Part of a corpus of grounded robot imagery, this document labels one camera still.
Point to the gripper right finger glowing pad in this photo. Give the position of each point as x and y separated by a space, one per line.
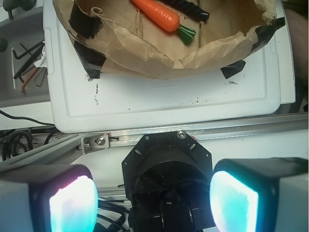
260 195

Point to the crumpled white paper scrap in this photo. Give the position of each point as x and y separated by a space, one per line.
41 63

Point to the dark blue rope toy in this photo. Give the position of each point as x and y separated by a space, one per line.
189 9

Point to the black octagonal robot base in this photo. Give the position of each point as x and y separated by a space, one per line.
167 180

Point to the aluminium extrusion rail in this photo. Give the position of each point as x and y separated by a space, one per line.
249 137

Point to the brown paper bag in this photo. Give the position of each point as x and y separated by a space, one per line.
115 36

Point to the orange toy carrot green top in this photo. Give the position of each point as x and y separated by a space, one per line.
166 19

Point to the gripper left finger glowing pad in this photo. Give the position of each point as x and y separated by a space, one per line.
47 198

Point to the orange handled allen key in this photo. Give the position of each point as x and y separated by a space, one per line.
27 80

